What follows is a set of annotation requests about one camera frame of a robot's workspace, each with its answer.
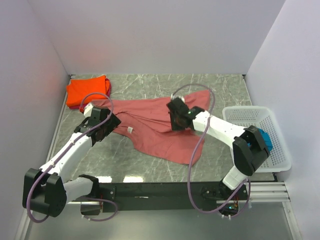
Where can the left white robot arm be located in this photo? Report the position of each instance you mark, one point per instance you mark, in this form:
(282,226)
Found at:
(47,190)

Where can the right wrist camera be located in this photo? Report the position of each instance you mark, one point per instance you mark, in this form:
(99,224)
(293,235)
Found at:
(172,97)

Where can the folded magenta t shirt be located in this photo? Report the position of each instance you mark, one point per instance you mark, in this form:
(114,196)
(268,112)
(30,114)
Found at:
(107,86)

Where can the aluminium rail frame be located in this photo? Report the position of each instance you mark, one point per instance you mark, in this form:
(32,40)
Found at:
(247,192)

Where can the white plastic basket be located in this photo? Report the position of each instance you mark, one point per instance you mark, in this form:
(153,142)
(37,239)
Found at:
(264,119)

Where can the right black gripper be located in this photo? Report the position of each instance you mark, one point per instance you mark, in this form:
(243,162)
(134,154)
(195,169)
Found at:
(174,126)

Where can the blue t shirt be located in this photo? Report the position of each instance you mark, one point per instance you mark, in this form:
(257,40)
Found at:
(266,139)

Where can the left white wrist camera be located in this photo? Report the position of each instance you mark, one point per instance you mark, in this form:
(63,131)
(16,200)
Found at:
(87,110)

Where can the black base beam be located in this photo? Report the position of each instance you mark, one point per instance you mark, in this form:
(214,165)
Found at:
(144,196)

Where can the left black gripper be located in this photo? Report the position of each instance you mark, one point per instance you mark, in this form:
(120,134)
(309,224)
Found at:
(112,122)

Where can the folded orange t shirt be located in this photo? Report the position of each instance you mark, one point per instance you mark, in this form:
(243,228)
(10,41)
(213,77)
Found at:
(86,91)

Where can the salmon pink t shirt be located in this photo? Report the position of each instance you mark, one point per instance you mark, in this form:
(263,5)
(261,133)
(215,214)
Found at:
(146,122)

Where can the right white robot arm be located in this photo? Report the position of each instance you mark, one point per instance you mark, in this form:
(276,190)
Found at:
(250,146)

